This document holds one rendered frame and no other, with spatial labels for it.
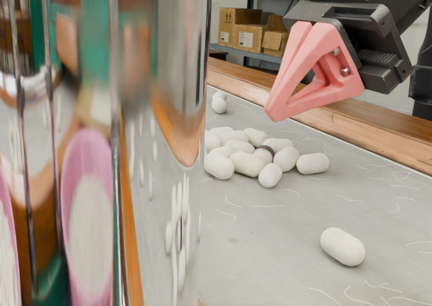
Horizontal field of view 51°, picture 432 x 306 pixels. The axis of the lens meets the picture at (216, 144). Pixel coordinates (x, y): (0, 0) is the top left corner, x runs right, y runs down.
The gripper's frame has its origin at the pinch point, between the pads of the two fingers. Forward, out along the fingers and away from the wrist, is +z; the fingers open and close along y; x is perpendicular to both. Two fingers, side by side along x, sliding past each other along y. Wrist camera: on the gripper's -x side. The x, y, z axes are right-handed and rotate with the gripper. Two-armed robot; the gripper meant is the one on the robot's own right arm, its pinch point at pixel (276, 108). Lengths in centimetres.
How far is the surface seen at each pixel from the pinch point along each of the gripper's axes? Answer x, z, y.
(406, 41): 135, -144, -157
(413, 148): 16.8, -10.7, -1.5
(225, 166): 3.1, 5.5, -3.7
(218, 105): 10.3, -2.5, -26.3
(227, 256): 0.6, 10.8, 7.2
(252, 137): 8.3, 0.0, -11.5
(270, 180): 5.4, 3.8, -0.7
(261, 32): 107, -106, -236
